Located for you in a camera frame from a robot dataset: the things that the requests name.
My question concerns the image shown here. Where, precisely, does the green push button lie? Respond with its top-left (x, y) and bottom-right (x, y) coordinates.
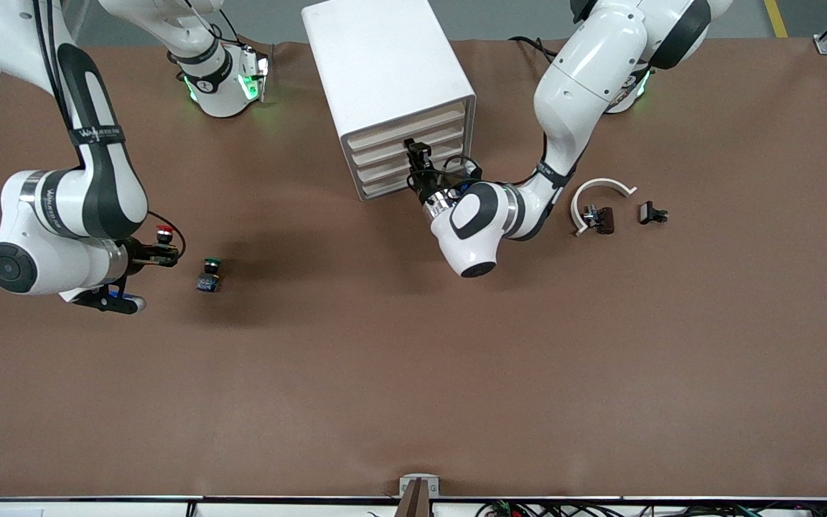
top-left (197, 257), bottom-right (224, 293)

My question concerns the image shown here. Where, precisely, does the brown table cover mat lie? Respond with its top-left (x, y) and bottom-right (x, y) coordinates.
top-left (0, 39), bottom-right (827, 498)

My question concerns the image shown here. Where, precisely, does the brown black small component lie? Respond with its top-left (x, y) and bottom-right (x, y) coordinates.
top-left (583, 205), bottom-right (615, 235)

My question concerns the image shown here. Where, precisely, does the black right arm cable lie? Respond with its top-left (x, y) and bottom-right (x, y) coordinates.
top-left (32, 0), bottom-right (187, 261)

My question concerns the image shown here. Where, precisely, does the white curved ring piece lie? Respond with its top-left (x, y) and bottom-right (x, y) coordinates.
top-left (571, 178), bottom-right (637, 237)

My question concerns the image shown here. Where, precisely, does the black arm base cable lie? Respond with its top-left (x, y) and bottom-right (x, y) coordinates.
top-left (508, 36), bottom-right (559, 64)

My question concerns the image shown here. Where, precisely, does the metal table edge rail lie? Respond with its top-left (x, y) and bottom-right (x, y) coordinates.
top-left (0, 494), bottom-right (827, 504)

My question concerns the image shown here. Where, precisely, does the grey metal bracket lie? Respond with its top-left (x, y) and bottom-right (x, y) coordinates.
top-left (393, 474), bottom-right (441, 517)

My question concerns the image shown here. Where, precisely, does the black cable bundle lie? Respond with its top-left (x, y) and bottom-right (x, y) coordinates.
top-left (477, 500), bottom-right (827, 517)

